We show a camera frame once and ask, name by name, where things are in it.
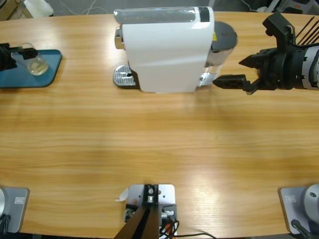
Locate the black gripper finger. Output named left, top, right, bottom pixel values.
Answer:
left=212, top=74, right=260, bottom=92
left=9, top=47, right=38, bottom=60
left=238, top=53, right=264, bottom=72

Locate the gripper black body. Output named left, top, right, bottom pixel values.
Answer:
left=245, top=47, right=308, bottom=96
left=0, top=43, right=18, bottom=72

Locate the clear drinking glass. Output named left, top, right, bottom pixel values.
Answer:
left=11, top=42, right=50, bottom=77

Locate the grey machine lever lid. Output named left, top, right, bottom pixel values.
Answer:
left=113, top=6, right=197, bottom=25

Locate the white capsule coffee machine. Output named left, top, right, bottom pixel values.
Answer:
left=113, top=6, right=215, bottom=95

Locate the teal plastic tray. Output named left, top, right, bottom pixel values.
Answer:
left=0, top=49, right=63, bottom=89

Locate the clear water tank black lid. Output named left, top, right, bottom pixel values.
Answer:
left=198, top=21, right=239, bottom=88

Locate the black capsule holder with rods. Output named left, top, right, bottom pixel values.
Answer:
left=295, top=16, right=319, bottom=45

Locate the cardboard box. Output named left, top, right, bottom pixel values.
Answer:
left=0, top=0, right=33, bottom=22

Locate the silver drip tray grate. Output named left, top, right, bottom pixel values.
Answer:
left=113, top=64, right=139, bottom=88

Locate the white paper tab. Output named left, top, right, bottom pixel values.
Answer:
left=114, top=188, right=130, bottom=202

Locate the wrist camera black bracket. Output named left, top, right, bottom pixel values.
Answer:
left=262, top=11, right=299, bottom=50

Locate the white furniture frame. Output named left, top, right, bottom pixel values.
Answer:
left=265, top=0, right=286, bottom=12

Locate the white floor cable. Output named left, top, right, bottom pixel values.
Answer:
left=59, top=0, right=114, bottom=16

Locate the white block with dark post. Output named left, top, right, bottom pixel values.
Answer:
left=116, top=183, right=178, bottom=239

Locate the arm grey base plate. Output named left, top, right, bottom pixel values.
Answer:
left=278, top=183, right=319, bottom=235
left=0, top=186, right=30, bottom=234

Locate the black base cable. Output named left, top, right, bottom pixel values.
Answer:
left=291, top=219, right=313, bottom=239
left=0, top=214, right=11, bottom=234

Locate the black cable bundle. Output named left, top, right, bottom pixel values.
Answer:
left=159, top=218, right=216, bottom=239

